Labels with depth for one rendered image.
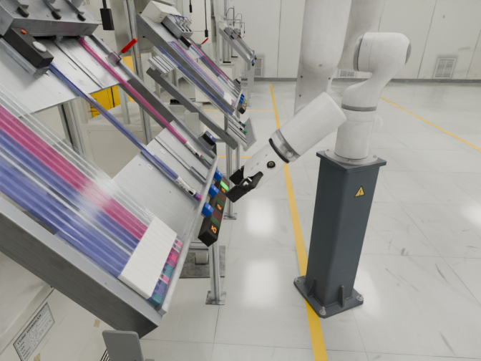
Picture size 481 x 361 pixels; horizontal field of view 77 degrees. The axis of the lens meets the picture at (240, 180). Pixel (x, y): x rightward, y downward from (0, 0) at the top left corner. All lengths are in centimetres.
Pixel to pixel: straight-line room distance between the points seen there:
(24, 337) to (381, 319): 130
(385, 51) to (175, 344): 129
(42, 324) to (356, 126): 104
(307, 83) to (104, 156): 161
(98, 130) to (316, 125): 162
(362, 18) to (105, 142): 161
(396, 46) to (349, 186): 47
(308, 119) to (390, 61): 46
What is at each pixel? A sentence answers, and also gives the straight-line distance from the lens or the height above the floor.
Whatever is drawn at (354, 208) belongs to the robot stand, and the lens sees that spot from 124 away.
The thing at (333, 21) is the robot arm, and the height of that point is 114.
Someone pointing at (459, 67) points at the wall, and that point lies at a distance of 980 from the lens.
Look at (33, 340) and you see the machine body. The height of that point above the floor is 54.
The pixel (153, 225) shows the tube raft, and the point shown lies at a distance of 62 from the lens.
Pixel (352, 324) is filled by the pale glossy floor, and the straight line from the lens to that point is 151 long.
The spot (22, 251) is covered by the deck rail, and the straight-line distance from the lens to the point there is 51.
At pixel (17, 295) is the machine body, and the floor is 62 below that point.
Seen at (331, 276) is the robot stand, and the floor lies 19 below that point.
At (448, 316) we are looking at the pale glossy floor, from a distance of 172.
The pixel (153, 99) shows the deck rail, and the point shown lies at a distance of 106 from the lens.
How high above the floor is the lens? 112
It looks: 26 degrees down
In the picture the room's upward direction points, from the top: straight up
